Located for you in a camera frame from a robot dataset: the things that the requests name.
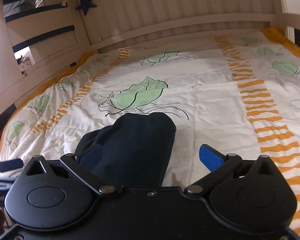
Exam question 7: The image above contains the white duvet with green leaves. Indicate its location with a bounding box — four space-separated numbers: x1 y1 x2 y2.
0 42 300 236

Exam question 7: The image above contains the white shelf unit with slots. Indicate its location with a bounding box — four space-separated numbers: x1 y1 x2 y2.
0 0 90 130

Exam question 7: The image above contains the dark navy garment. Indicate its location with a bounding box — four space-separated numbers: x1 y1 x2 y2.
74 113 176 187

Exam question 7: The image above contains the dark blue star ornament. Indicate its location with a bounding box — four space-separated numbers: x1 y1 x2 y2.
75 0 97 16

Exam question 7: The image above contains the white slatted bed frame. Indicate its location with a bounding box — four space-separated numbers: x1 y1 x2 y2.
81 0 300 52

